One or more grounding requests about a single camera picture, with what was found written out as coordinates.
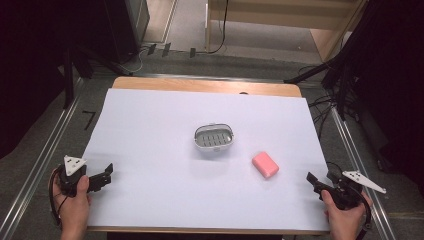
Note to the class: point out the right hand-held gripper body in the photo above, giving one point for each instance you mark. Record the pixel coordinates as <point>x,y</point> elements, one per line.
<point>350,191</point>

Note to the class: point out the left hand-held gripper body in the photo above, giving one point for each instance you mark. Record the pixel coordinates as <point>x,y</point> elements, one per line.
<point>70,181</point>

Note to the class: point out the pink soap bar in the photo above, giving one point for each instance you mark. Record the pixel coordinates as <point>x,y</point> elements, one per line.
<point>265,164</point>

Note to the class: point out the grey and white soap dish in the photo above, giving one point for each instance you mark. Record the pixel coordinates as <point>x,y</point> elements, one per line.
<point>213,137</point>

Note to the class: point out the person's left hand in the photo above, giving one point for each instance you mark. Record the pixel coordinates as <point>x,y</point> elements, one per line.
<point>75,208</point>

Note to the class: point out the person's right hand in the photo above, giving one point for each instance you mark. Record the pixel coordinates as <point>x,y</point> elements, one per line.
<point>345,220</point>

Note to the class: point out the white paper sheet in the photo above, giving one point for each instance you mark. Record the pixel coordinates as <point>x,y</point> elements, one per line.
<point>186,180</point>

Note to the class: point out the black metal stand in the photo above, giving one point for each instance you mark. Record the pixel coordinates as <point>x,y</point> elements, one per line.
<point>68,80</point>

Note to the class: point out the black tripod stand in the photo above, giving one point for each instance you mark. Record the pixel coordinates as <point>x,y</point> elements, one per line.
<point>333,70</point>

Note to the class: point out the black curtain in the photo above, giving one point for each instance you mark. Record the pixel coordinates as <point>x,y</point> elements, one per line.
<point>30,66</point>
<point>396,83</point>

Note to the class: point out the black tape strip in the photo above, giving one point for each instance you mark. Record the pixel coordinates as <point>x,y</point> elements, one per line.
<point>192,52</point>

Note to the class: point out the black cabinet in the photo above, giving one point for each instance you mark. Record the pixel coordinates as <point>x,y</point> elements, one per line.
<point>128,26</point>

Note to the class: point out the light wooden shelf unit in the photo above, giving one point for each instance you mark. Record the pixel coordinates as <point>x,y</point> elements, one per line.
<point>276,16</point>

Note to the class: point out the metal floor rail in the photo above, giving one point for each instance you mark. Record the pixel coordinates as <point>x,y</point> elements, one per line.
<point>40,160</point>
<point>361,166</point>

